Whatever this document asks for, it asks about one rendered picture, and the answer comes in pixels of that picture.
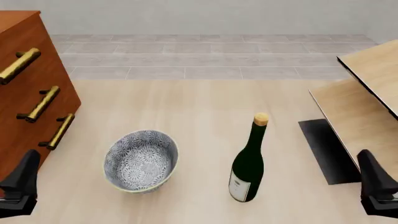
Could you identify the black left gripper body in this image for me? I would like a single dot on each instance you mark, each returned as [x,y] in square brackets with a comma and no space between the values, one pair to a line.
[18,206]

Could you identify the red-brown wooden cabinet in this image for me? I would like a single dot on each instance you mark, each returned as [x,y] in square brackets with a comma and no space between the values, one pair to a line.
[37,70]

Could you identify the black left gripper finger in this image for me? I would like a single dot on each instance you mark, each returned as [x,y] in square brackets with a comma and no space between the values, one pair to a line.
[26,172]

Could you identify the pale wooden wine rack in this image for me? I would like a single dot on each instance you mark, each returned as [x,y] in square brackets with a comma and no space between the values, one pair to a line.
[345,114]

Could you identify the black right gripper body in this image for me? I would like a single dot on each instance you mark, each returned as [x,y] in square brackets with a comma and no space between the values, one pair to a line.
[382,206]

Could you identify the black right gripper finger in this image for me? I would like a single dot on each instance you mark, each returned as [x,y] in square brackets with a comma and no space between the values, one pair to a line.
[374,177]

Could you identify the dark green wine bottle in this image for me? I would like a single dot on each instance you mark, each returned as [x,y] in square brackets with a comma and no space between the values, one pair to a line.
[247,168]

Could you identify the blue-white patterned bowl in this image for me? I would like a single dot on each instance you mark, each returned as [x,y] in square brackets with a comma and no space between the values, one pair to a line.
[140,163]

